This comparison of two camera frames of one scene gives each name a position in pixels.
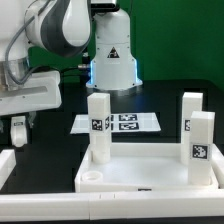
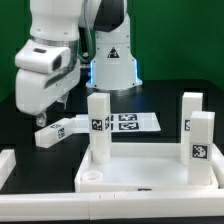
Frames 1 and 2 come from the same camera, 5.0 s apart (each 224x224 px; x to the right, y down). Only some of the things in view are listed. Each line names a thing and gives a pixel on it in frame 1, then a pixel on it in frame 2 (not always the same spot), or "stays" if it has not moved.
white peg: [191, 102] stays
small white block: [18, 131] -> [61, 129]
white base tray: [139, 167] stays
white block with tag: [99, 122] stays
